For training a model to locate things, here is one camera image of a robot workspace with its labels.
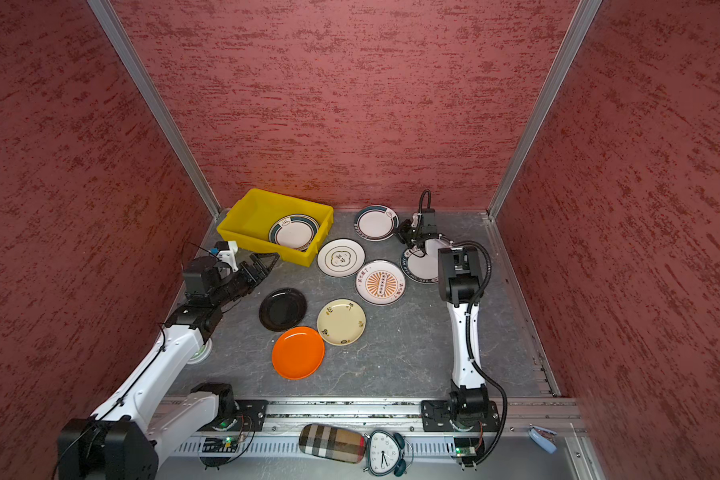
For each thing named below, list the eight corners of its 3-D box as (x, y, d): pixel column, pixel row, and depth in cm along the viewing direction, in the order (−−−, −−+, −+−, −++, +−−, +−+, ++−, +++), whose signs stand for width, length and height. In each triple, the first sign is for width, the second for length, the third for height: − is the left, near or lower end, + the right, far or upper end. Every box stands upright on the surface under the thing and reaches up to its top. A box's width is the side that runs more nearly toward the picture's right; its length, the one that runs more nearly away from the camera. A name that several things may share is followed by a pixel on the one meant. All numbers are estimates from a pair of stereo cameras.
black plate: (256, 331, 90) (253, 327, 88) (266, 292, 99) (263, 287, 96) (303, 331, 90) (301, 327, 88) (308, 292, 99) (307, 287, 96)
